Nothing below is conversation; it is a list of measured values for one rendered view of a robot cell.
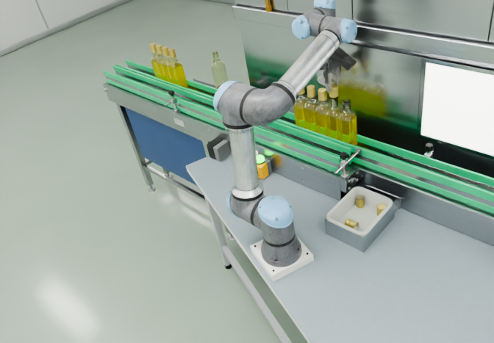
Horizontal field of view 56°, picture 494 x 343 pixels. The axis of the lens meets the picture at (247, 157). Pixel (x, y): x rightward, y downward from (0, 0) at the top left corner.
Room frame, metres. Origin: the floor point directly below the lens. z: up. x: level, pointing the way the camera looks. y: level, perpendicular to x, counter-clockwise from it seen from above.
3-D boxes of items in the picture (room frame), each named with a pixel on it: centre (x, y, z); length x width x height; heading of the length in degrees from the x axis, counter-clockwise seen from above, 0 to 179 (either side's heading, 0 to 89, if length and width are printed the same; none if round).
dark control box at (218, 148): (1.92, 0.13, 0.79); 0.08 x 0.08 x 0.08; 40
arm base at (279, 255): (1.19, -0.06, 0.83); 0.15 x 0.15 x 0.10
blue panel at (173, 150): (2.14, 0.12, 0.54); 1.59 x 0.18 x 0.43; 40
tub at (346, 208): (1.27, -0.38, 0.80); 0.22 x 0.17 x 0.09; 130
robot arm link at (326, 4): (1.62, -0.38, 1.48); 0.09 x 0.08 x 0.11; 129
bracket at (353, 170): (1.44, -0.40, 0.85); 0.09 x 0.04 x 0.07; 130
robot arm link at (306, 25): (1.55, -0.31, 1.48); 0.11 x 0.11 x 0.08; 39
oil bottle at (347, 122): (1.57, -0.43, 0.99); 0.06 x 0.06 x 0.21; 41
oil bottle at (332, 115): (1.61, -0.39, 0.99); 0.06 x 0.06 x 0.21; 40
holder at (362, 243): (1.29, -0.40, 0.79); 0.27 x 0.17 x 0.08; 130
